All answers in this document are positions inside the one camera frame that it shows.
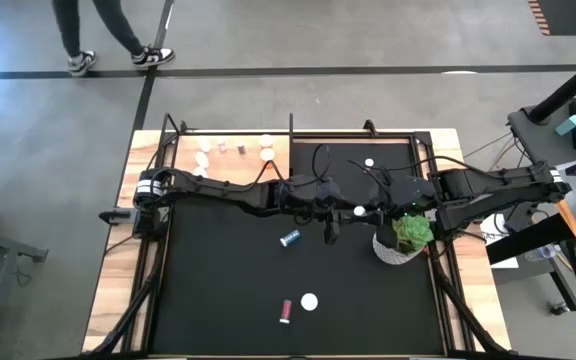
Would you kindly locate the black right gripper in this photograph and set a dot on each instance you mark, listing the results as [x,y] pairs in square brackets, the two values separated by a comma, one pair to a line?
[408,192]

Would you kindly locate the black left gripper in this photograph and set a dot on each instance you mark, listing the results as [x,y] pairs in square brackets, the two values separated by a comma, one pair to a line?
[308,195]

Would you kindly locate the blue medicine bottle white cap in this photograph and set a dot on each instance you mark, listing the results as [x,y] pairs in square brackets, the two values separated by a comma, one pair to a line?
[290,238]

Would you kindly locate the red medicine bottle white cap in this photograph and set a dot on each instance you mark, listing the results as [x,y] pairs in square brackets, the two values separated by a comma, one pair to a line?
[286,310]
[241,146]

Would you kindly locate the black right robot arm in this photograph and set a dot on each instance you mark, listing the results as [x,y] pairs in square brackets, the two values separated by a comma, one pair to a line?
[493,185]

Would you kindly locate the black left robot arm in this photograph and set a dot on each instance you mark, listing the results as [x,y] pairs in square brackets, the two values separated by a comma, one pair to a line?
[218,187]

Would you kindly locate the light wooden shelf black posts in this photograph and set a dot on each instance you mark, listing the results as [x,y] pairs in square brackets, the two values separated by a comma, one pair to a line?
[233,165]

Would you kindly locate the white geometric pot green plant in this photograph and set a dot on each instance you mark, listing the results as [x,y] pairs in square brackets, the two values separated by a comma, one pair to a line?
[393,255]

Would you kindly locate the black clamp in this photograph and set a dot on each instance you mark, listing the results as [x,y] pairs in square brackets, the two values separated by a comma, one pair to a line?
[369,127]
[115,216]

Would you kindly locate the black table mat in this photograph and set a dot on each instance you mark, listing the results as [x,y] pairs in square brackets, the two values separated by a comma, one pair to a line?
[228,280]

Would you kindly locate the white paper sheet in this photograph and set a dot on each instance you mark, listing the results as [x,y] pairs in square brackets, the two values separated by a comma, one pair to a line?
[505,262]

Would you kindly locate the clear plastic water bottle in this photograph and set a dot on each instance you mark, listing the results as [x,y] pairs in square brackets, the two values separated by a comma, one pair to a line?
[543,252]

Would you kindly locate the dark grey desk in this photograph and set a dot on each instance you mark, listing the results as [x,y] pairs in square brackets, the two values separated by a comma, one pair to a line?
[538,145]

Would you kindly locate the black desk caster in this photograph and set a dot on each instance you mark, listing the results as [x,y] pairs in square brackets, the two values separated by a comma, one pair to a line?
[559,308]

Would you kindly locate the teal small box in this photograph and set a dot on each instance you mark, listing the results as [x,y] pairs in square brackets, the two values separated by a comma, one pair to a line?
[568,125]

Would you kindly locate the black pole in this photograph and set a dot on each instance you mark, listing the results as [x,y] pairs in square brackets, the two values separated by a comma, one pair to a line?
[568,90]

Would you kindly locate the black orange striped floor mat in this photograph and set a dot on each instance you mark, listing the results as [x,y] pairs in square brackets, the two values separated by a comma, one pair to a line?
[568,17]

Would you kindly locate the grey desk leg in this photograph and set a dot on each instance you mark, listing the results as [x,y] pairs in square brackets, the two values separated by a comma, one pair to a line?
[3,245]

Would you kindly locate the person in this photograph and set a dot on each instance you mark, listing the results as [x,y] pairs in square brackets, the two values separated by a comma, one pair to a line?
[70,25]

